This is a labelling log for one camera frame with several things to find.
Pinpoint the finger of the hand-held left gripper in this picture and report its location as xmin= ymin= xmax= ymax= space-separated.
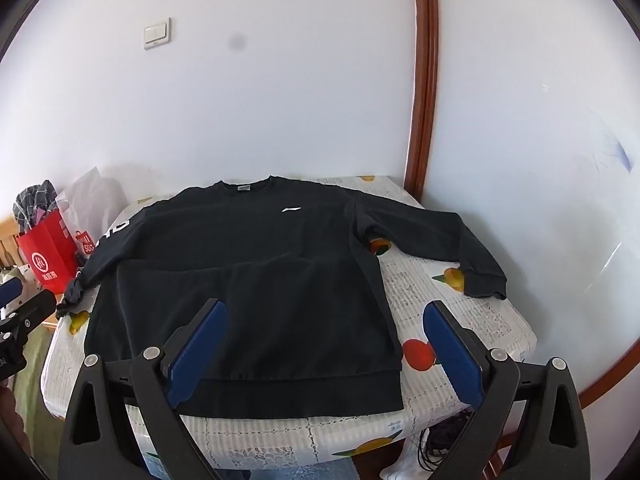
xmin=0 ymin=279 xmax=57 ymax=333

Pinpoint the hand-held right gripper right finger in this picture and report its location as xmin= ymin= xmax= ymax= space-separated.
xmin=422 ymin=300 xmax=601 ymax=480

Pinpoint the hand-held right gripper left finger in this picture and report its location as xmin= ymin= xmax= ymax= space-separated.
xmin=57 ymin=297 xmax=231 ymax=480

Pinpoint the black sweatshirt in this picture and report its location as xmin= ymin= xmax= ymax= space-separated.
xmin=56 ymin=175 xmax=508 ymax=418

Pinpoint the green cloth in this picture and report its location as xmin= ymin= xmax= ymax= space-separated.
xmin=12 ymin=327 xmax=57 ymax=413

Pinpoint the red shopping bag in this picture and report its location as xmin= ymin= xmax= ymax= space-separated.
xmin=17 ymin=207 xmax=81 ymax=293

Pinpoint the fruit print tablecloth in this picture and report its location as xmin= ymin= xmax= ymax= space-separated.
xmin=40 ymin=175 xmax=538 ymax=480

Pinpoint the small white red bag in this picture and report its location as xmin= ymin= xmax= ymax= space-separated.
xmin=75 ymin=230 xmax=97 ymax=264

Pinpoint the plaid cloth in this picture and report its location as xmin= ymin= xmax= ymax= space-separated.
xmin=12 ymin=180 xmax=58 ymax=236

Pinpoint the white table leg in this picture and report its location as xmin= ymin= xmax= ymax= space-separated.
xmin=380 ymin=430 xmax=426 ymax=480

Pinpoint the white plastic bag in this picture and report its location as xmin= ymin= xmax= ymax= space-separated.
xmin=55 ymin=167 xmax=128 ymax=261

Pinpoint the black cable bundle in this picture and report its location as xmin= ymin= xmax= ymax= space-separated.
xmin=417 ymin=407 xmax=482 ymax=476

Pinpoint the brown wooden door frame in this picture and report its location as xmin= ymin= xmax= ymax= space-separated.
xmin=404 ymin=0 xmax=440 ymax=201

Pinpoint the white wall light switch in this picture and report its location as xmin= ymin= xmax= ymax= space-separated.
xmin=143 ymin=17 xmax=172 ymax=51

